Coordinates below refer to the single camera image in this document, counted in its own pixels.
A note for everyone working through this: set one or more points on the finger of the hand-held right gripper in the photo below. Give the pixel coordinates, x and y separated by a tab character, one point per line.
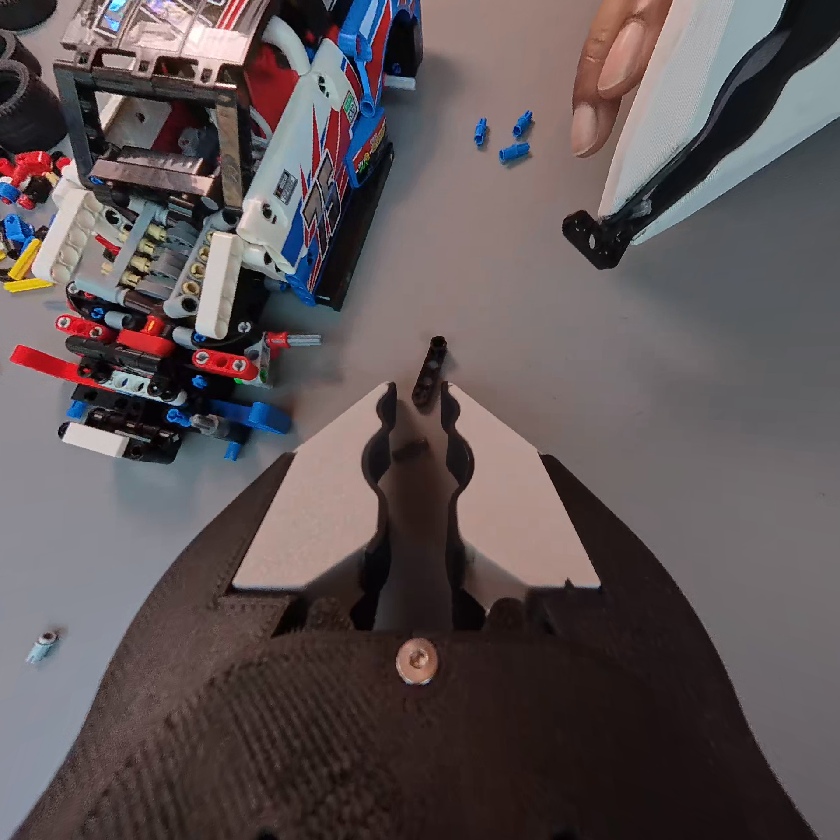
774	144
682	85

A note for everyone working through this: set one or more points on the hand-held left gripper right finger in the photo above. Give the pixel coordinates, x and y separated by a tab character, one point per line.
525	525

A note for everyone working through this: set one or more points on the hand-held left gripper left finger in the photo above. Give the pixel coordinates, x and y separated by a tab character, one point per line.
308	525

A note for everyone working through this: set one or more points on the black thin frame piece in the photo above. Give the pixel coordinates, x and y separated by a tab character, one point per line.
594	239

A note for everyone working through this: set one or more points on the black thin connector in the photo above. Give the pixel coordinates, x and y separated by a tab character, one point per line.
430	374

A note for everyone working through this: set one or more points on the toy race car model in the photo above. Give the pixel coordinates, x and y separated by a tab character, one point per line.
210	197

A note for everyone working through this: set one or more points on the grey desk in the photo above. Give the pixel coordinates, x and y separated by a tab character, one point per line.
590	361

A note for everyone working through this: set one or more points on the person's right hand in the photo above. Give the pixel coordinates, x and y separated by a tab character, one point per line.
617	52

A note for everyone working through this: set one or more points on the small blue connector pin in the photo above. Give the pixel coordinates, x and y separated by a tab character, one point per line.
481	131
514	153
522	124

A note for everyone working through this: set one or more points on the grey small bush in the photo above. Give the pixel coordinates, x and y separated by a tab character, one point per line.
43	646

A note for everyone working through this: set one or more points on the pile of small mixed parts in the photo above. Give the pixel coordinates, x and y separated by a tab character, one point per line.
26	216

